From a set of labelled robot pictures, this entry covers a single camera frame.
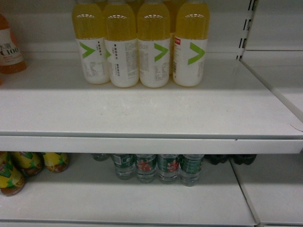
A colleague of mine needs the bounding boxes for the middle water bottle red players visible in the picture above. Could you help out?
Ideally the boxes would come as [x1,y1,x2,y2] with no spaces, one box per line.
[135,154,157,183]

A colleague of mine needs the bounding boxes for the front water bottle green label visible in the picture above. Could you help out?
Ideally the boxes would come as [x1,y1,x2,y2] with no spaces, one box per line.
[157,154,179,184]

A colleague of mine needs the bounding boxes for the water bottle barcode label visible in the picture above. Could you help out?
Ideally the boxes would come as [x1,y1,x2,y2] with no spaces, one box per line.
[112,154,135,180]

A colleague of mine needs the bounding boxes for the right water bottle text label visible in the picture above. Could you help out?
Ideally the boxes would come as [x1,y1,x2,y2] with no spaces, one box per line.
[179,154,204,187]

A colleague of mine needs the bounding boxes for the far left water bottle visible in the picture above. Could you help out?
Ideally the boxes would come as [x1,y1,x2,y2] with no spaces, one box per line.
[91,153,110,161]

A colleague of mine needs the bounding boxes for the yellow drink bottle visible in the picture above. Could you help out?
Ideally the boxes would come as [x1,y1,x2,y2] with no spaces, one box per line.
[137,0,170,88]
[104,0,139,87]
[173,0,210,87]
[71,0,110,84]

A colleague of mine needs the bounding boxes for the white metal shelf board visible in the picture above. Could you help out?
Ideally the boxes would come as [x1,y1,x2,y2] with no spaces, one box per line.
[0,154,256,227]

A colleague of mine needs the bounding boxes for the white upper shelf board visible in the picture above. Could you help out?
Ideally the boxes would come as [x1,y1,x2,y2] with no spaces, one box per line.
[0,57,303,154]

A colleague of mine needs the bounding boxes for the cola bottle red label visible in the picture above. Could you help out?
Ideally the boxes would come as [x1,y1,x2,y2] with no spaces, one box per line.
[204,154,230,165]

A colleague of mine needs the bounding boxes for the yellow drink bottle right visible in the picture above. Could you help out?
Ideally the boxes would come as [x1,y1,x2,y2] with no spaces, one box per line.
[173,0,210,87]

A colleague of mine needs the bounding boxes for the lemon tea bottle right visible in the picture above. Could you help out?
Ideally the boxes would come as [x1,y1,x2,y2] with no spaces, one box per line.
[42,152,70,173]

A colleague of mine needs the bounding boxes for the right cola bottle olympic label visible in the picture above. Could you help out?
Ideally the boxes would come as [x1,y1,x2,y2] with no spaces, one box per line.
[232,154,257,166]

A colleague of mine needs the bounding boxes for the yellow drink bottle far left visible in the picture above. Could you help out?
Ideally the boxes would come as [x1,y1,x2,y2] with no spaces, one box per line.
[71,0,110,84]

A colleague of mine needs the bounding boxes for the lemon tea bottle middle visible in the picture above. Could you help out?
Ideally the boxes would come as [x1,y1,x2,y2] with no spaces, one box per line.
[10,151,44,177]

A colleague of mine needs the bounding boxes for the orange C100 drink bottle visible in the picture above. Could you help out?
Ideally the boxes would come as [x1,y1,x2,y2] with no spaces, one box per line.
[0,14,27,74]

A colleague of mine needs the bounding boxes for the yellow lemon tea bottle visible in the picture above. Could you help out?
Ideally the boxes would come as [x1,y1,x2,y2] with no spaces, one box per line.
[0,151,25,197]

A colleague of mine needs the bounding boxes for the slotted shelf upright rail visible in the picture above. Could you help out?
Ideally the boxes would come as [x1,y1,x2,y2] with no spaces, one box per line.
[236,0,258,61]

